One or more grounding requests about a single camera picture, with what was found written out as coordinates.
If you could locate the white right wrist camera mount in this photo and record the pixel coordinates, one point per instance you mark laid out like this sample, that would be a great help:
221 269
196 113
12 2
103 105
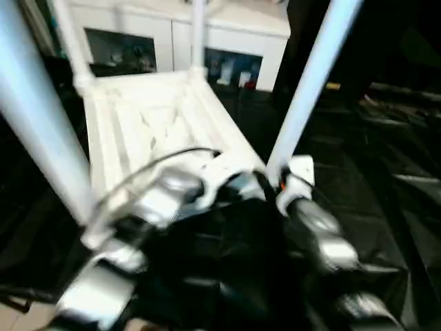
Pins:
299 176

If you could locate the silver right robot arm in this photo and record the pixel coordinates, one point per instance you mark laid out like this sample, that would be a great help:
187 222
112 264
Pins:
320 227

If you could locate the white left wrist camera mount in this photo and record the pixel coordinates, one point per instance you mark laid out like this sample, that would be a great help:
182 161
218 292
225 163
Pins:
220 165

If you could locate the black table mat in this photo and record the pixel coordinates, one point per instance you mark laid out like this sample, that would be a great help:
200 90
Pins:
379 172

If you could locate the white plastic table top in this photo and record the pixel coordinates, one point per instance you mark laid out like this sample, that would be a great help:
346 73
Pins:
155 113

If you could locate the white glass-door cabinet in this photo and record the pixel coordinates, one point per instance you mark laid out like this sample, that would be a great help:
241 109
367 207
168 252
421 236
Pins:
179 34

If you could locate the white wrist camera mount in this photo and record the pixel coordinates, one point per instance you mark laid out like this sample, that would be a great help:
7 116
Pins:
299 176
220 165

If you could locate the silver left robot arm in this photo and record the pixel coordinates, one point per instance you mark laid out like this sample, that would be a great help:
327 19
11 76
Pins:
151 207

